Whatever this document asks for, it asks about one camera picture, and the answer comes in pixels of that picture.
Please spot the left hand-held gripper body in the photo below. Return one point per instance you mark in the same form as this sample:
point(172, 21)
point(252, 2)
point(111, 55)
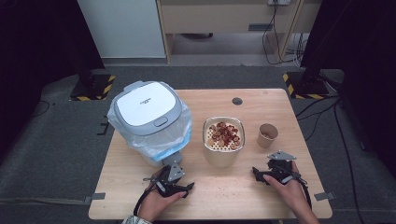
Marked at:
point(173, 172)

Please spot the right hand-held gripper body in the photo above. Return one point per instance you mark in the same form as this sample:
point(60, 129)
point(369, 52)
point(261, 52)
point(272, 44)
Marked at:
point(281, 155)

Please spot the brown paper cup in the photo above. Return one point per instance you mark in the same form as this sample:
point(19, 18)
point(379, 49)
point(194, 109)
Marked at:
point(264, 141)

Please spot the clear plastic bin liner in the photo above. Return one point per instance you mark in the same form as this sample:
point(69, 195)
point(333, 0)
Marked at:
point(163, 143)

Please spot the white lidded trash bin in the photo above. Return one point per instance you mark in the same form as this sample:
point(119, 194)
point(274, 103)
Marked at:
point(146, 102)

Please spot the person's right hand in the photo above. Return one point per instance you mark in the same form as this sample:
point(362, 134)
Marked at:
point(291, 193)

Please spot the person's left hand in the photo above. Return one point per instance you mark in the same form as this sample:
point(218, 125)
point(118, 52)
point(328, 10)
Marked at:
point(152, 205)

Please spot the beige strainer container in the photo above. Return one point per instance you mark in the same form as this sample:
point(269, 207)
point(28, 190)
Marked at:
point(222, 158)

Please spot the pile of red dried rings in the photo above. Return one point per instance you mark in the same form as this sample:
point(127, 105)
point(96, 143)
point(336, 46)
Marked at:
point(224, 133)

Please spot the grey tape strip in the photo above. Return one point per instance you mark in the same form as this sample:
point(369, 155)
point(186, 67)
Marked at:
point(324, 196)
point(95, 197)

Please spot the grey round table grommet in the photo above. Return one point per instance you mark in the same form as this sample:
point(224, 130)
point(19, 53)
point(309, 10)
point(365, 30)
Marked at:
point(237, 101)

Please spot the stand with striped base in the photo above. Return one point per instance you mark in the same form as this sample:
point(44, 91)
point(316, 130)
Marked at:
point(91, 88)
point(306, 88)

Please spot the dark curtain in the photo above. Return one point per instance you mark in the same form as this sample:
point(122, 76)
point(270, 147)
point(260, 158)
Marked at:
point(34, 53)
point(361, 46)

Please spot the white panel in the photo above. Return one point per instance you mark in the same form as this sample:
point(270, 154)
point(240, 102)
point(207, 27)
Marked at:
point(124, 28)

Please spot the white power strip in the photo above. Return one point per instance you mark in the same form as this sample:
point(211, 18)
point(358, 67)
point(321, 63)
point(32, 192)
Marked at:
point(279, 2)

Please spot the light wooden desk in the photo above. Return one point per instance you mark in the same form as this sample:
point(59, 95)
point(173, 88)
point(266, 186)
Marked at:
point(214, 17)

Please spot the black table bracket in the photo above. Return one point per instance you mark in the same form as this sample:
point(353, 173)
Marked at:
point(102, 126)

